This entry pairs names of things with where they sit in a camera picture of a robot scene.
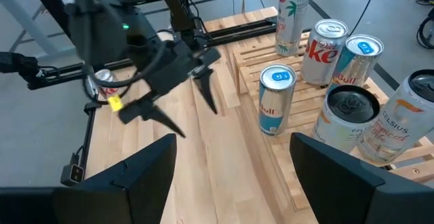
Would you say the Celsius Peach Vibe can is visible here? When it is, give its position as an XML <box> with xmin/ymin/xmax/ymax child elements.
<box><xmin>275</xmin><ymin>0</ymin><xmax>311</xmax><ymax>57</ymax></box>

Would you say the Celsius Tropical Vibe can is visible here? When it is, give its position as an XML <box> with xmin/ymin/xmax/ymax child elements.
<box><xmin>311</xmin><ymin>84</ymin><xmax>381</xmax><ymax>154</ymax></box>
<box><xmin>357</xmin><ymin>69</ymin><xmax>434</xmax><ymax>166</ymax></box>

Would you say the slatted wooden shelf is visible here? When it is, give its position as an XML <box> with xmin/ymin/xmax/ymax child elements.
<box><xmin>231</xmin><ymin>30</ymin><xmax>434</xmax><ymax>218</ymax></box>

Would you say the long black floor cable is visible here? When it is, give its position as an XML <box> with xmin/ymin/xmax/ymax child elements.
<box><xmin>350</xmin><ymin>0</ymin><xmax>383</xmax><ymax>35</ymax></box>

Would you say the black aluminium rig frame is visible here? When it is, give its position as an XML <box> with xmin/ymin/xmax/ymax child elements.
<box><xmin>26</xmin><ymin>15</ymin><xmax>282</xmax><ymax>184</ymax></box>

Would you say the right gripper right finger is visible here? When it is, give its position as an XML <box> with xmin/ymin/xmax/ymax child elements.
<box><xmin>290</xmin><ymin>132</ymin><xmax>434</xmax><ymax>224</ymax></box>

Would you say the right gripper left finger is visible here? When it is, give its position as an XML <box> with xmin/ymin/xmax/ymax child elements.
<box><xmin>0</xmin><ymin>133</ymin><xmax>178</xmax><ymax>224</ymax></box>

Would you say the silver Diet Coke can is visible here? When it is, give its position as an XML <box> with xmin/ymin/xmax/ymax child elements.
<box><xmin>300</xmin><ymin>18</ymin><xmax>349</xmax><ymax>86</ymax></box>
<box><xmin>90</xmin><ymin>69</ymin><xmax>119</xmax><ymax>98</ymax></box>

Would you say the small black table camera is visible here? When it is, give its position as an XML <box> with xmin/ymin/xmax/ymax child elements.
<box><xmin>60</xmin><ymin>153</ymin><xmax>86</xmax><ymax>187</ymax></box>

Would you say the blue silver Red Bull can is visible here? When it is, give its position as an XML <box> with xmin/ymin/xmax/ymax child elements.
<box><xmin>258</xmin><ymin>63</ymin><xmax>298</xmax><ymax>137</ymax></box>
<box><xmin>327</xmin><ymin>33</ymin><xmax>385</xmax><ymax>98</ymax></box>

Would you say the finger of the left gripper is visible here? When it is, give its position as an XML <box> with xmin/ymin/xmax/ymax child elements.
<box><xmin>191</xmin><ymin>47</ymin><xmax>222</xmax><ymax>114</ymax></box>
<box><xmin>118</xmin><ymin>100</ymin><xmax>186</xmax><ymax>137</ymax></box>

